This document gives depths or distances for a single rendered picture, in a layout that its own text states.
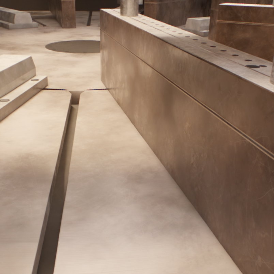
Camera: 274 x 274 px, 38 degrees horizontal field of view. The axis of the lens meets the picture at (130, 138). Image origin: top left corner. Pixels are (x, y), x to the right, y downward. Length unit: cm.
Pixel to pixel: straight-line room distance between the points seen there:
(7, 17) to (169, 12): 168
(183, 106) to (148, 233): 34
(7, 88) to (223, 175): 121
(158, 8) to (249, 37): 175
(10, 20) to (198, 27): 190
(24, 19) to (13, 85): 250
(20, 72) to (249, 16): 141
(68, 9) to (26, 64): 235
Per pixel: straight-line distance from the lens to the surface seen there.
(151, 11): 421
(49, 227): 111
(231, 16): 266
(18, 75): 196
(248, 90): 76
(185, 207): 105
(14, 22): 434
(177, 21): 466
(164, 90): 118
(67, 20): 438
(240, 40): 266
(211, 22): 364
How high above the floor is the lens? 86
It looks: 23 degrees down
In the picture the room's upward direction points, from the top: 1 degrees clockwise
